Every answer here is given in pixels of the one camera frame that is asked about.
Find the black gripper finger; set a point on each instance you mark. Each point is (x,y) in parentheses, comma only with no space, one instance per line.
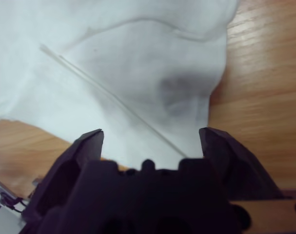
(242,175)
(62,175)

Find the white T-shirt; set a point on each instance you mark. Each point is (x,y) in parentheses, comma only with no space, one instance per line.
(113,73)

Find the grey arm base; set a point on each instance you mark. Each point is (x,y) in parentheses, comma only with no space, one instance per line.
(1,219)

